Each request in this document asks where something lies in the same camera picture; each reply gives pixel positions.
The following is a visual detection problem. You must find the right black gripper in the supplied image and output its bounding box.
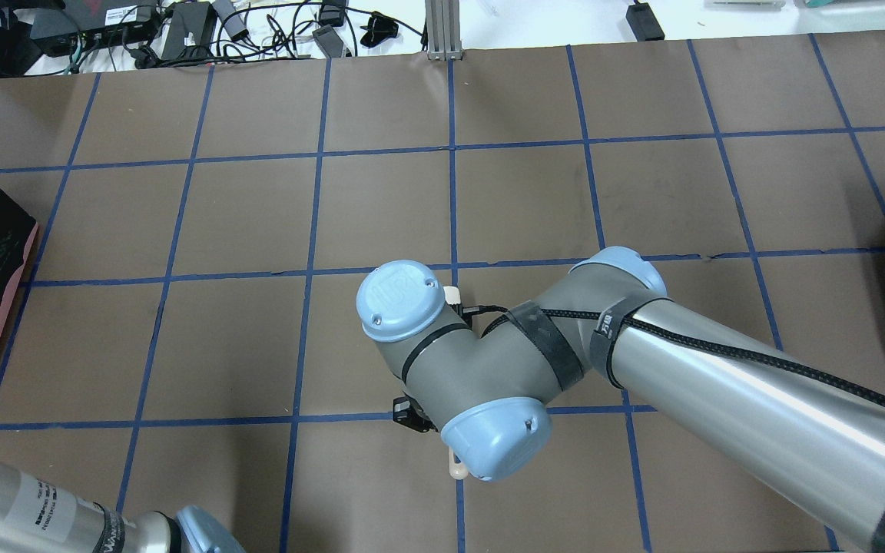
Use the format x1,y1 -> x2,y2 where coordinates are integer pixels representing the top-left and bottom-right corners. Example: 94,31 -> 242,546
391,395 -> 436,433

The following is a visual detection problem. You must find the white brush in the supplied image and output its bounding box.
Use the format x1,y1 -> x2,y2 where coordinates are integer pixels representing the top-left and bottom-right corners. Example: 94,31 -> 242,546
443,286 -> 470,481

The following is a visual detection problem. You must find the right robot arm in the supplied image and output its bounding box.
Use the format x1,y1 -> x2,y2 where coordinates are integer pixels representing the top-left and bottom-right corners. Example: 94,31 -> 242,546
356,247 -> 885,552

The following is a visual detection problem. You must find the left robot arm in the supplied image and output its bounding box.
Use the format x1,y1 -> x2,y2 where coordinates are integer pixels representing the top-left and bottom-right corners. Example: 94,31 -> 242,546
0,462 -> 245,552

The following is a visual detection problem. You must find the black power adapter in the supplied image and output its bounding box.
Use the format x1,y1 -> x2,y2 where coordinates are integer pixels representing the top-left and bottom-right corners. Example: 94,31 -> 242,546
625,1 -> 666,42

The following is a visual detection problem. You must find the aluminium frame post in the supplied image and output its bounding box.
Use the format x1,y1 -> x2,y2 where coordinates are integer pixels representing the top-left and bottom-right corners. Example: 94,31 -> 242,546
424,0 -> 464,61

